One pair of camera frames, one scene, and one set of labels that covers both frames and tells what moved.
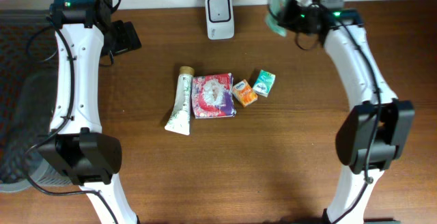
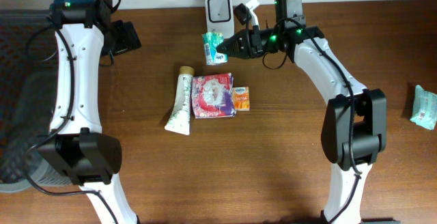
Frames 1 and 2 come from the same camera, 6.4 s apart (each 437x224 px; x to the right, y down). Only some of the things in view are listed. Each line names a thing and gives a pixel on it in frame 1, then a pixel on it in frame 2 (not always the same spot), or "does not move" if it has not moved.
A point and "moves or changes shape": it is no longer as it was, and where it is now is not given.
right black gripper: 290,9 to 250,44
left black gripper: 129,37 does not move
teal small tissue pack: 263,83 to 211,41
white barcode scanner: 220,17 does not move
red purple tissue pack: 213,96 does not move
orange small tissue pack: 244,93 moves or changes shape
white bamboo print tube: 179,122 does not move
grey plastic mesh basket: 29,61 does not move
